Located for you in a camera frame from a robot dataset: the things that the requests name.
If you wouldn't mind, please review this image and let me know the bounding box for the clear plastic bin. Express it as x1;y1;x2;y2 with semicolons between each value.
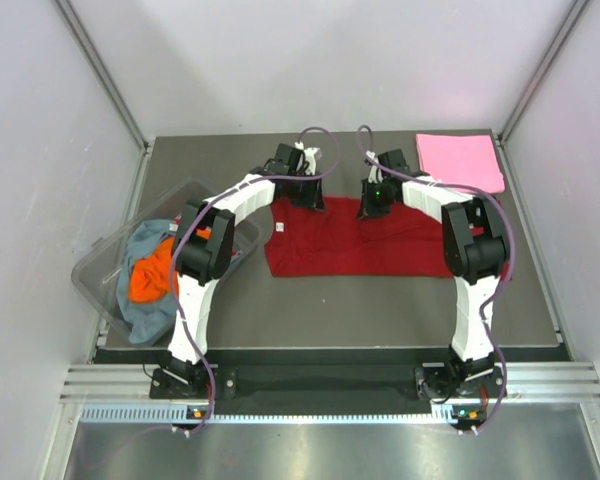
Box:
70;178;265;344

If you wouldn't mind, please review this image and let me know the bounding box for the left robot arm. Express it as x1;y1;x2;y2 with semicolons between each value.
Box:
154;141;325;398

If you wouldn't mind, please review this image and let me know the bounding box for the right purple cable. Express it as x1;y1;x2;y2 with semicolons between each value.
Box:
355;124;519;434

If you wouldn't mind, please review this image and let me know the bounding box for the red t shirt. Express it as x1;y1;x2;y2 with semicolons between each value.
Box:
264;197;452;278

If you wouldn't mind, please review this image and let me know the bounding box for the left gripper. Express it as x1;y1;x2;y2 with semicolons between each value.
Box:
286;169;325;211

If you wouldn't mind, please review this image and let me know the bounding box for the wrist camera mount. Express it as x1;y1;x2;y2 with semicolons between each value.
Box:
294;142;322;176
364;156;384;184

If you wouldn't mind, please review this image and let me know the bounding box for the grey blue t shirt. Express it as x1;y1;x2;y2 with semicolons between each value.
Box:
116;219;176;346

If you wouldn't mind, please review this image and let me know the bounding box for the purple cable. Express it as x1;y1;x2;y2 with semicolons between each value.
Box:
355;124;519;434
167;125;342;436

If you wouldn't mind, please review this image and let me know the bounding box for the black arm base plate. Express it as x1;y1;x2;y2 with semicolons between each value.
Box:
149;365;504;401

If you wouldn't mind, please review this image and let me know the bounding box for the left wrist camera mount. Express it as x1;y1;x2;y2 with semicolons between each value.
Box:
294;142;322;176

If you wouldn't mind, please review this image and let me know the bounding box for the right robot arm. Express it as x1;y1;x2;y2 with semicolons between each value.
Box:
358;149;510;397

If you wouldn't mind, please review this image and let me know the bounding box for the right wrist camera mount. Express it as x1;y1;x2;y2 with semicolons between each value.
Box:
364;156;384;184

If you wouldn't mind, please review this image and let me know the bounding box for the right aluminium frame post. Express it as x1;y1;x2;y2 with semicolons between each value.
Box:
496;0;593;145

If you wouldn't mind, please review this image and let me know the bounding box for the left aluminium frame post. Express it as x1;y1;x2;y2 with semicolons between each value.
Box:
49;0;154;151

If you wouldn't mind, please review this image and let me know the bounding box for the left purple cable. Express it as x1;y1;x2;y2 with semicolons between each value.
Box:
167;125;342;436

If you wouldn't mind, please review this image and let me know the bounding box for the orange t shirt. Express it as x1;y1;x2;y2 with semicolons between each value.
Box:
116;219;200;306

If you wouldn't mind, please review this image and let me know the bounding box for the folded pink t shirt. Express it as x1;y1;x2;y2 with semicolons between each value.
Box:
415;133;505;194

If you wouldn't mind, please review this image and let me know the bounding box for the aluminium frame post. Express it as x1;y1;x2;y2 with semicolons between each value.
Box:
49;0;154;151
496;0;593;145

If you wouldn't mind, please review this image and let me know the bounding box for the slotted cable duct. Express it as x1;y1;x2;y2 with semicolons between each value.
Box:
79;402;481;426

